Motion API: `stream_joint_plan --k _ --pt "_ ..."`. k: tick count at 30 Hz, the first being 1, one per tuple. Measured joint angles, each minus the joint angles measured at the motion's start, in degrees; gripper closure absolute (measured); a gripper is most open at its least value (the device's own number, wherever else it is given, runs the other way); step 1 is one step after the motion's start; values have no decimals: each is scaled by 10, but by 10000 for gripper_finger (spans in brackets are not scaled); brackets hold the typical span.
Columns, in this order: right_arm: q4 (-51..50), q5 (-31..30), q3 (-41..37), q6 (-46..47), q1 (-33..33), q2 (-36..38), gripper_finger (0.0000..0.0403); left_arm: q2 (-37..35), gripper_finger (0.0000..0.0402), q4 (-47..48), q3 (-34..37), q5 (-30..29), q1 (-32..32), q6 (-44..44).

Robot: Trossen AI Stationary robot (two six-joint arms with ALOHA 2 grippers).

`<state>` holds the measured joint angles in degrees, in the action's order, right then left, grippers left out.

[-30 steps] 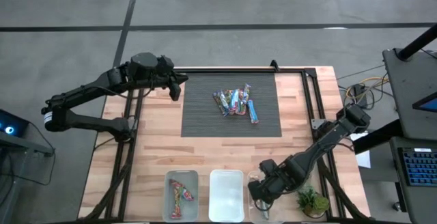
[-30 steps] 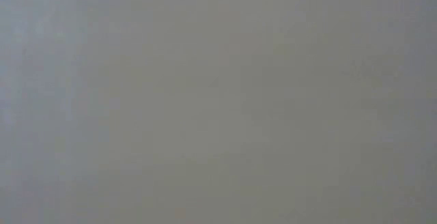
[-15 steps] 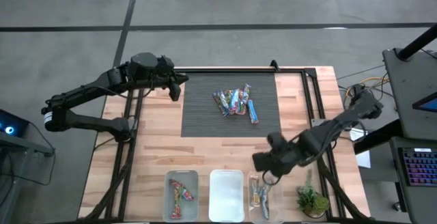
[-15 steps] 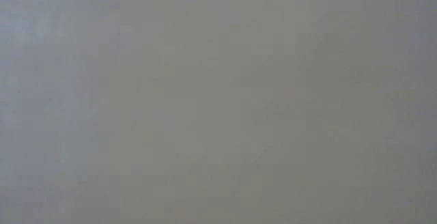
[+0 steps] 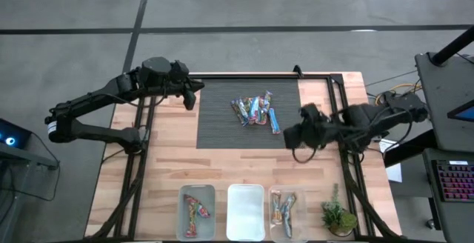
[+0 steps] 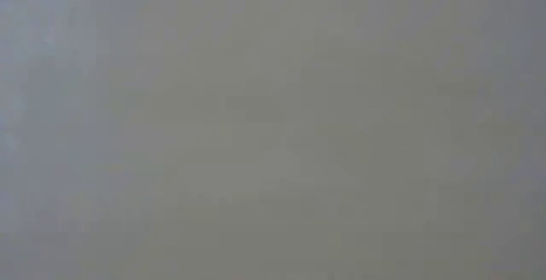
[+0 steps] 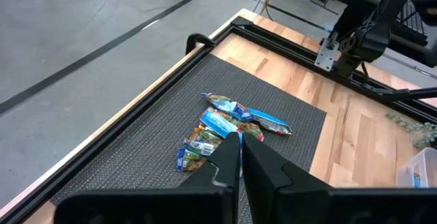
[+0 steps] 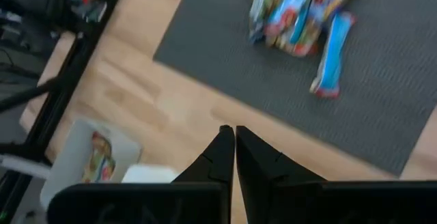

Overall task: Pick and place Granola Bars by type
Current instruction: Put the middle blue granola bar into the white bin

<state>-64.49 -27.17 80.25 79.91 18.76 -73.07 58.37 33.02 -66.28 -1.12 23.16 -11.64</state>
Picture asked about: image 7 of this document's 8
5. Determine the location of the gray woven placemat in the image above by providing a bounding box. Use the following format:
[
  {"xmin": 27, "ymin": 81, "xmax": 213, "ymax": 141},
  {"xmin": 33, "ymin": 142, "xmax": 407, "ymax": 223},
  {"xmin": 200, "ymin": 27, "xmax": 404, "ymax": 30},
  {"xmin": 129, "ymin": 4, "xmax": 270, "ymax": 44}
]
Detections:
[{"xmin": 51, "ymin": 53, "xmax": 327, "ymax": 224}]

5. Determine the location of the red-label Chewy granola bar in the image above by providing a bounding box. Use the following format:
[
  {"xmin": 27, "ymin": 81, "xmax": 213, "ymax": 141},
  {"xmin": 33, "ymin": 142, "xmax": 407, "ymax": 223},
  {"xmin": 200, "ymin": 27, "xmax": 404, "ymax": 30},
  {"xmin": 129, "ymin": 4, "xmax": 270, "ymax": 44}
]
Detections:
[{"xmin": 208, "ymin": 107, "xmax": 266, "ymax": 142}]

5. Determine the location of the black diagonal frame strut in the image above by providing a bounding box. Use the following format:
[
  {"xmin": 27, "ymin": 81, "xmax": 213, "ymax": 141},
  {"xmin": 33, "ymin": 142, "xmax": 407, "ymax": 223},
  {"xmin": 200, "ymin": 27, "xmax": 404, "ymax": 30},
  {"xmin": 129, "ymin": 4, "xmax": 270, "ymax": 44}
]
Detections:
[{"xmin": 375, "ymin": 87, "xmax": 437, "ymax": 104}]

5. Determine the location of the blue-ended green granola bar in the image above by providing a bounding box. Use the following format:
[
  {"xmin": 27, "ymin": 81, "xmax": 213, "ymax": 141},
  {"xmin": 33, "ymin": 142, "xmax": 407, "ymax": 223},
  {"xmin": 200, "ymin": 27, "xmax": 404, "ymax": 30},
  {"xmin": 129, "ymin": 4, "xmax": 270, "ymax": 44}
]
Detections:
[{"xmin": 175, "ymin": 148, "xmax": 208, "ymax": 173}]

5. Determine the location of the blue and silver granola bar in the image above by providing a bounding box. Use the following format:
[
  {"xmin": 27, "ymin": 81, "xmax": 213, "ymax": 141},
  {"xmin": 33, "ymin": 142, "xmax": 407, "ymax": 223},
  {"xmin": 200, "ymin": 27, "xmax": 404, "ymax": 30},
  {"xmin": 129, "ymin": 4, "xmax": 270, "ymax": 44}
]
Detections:
[{"xmin": 247, "ymin": 107, "xmax": 294, "ymax": 136}]

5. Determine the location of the black aluminium table frame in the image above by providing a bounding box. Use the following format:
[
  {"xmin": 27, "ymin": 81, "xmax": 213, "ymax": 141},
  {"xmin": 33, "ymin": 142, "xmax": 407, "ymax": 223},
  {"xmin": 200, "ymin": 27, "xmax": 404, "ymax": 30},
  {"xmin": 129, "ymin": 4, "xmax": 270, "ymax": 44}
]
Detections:
[{"xmin": 0, "ymin": 15, "xmax": 437, "ymax": 224}]

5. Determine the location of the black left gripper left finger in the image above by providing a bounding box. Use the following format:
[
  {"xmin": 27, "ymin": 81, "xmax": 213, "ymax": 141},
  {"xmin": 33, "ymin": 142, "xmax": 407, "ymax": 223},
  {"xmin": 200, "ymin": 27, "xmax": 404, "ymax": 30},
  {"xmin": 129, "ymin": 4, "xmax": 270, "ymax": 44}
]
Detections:
[{"xmin": 54, "ymin": 131, "xmax": 241, "ymax": 224}]

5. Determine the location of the silver metal mounting bracket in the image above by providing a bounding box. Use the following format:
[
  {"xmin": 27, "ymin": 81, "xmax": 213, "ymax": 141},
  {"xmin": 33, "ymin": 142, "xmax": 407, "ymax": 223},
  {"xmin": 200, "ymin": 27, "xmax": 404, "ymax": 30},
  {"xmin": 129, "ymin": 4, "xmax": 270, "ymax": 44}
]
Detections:
[{"xmin": 313, "ymin": 38, "xmax": 341, "ymax": 72}]

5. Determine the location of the artificial pale green sprig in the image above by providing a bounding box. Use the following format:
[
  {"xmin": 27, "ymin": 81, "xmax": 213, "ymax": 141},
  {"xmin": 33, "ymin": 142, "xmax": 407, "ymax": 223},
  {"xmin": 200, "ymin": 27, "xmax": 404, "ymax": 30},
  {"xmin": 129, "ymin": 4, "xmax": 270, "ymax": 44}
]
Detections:
[{"xmin": 385, "ymin": 113, "xmax": 437, "ymax": 148}]

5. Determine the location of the orange-label Chewy granola bar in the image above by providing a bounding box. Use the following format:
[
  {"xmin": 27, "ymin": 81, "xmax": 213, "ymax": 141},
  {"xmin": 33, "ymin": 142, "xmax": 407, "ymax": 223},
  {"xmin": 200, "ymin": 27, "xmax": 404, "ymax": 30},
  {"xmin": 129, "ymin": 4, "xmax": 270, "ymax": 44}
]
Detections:
[{"xmin": 184, "ymin": 124, "xmax": 223, "ymax": 157}]

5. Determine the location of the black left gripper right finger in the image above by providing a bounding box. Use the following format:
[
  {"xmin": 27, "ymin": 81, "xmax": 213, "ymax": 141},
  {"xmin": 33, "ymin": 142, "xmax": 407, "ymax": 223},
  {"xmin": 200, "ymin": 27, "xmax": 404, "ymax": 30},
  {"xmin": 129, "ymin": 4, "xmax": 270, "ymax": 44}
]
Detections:
[{"xmin": 242, "ymin": 132, "xmax": 437, "ymax": 224}]

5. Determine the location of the translucent plastic storage bin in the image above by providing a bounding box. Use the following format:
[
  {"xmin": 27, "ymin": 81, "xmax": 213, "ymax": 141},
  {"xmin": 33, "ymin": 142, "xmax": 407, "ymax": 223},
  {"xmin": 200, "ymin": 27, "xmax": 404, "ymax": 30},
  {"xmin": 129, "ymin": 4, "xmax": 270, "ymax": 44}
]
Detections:
[{"xmin": 395, "ymin": 147, "xmax": 437, "ymax": 188}]

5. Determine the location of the black equipment cart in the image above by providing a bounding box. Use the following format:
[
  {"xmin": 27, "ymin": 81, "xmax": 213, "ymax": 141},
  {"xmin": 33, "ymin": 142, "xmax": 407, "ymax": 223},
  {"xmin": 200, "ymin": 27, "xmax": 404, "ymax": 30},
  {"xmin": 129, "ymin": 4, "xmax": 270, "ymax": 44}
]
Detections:
[{"xmin": 278, "ymin": 0, "xmax": 437, "ymax": 68}]

